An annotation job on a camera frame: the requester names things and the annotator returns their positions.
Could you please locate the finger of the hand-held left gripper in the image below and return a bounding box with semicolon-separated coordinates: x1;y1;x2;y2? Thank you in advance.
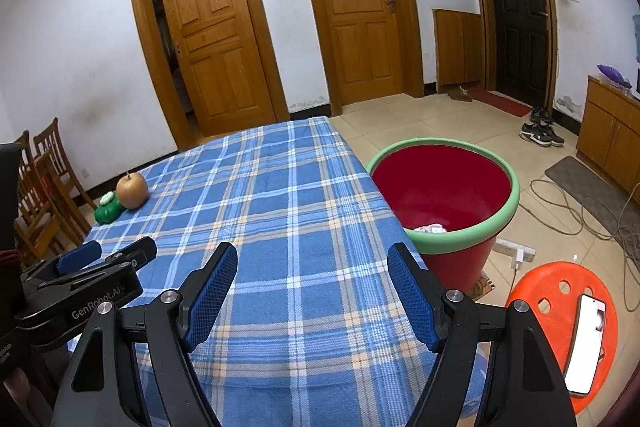
21;240;104;289
97;236;158;278

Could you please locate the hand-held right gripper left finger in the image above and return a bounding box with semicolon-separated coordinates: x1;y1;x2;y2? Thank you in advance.
50;242;239;427

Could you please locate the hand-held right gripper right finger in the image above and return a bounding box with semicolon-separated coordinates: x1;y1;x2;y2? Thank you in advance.
387;242;576;427

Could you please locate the red bucket with green rim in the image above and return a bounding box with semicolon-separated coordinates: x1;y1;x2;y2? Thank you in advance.
366;138;522;295

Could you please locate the green plastic toy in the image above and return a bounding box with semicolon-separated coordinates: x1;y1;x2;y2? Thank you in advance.
95;192;123;225

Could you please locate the brown pear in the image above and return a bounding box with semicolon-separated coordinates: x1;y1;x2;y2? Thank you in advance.
117;172;149;210

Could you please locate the wooden chair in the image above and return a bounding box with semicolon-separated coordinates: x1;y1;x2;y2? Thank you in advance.
32;118;98;212
12;130;68;268

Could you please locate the blue plaid tablecloth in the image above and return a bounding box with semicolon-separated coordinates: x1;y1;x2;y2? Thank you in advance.
67;117;488;427

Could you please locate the white power strip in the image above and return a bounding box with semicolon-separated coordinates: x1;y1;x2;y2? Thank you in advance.
492;238;537;260

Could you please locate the orange plastic stool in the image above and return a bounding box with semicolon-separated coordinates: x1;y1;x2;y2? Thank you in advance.
505;262;620;415

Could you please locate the white smartphone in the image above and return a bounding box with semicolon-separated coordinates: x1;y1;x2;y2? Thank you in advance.
562;294;607;397

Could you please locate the grey floor mat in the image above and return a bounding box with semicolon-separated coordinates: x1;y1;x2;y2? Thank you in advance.
544;156;640;233

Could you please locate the red doormat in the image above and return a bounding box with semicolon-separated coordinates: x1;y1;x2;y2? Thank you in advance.
467;88;532;118

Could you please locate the ajar wooden door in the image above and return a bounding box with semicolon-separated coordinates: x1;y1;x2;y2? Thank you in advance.
157;0;277;135

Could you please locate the wooden cabinet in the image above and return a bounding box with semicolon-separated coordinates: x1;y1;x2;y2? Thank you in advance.
576;76;640;198

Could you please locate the closed wooden door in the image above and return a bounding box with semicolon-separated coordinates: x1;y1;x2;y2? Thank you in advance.
310;0;405;105

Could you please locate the black entrance door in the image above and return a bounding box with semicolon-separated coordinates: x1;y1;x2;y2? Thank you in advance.
482;0;548;105

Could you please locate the purple bag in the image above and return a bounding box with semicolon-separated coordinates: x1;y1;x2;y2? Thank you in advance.
597;64;632;88

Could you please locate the wooden door frame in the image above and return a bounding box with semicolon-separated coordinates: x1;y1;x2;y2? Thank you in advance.
290;0;426;116
463;0;558;112
125;0;291;152

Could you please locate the grey floor cable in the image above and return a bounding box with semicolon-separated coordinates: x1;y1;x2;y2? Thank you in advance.
520;179;640;308

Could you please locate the wooden wall panel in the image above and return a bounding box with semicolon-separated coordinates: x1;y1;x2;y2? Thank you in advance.
433;8;485;94

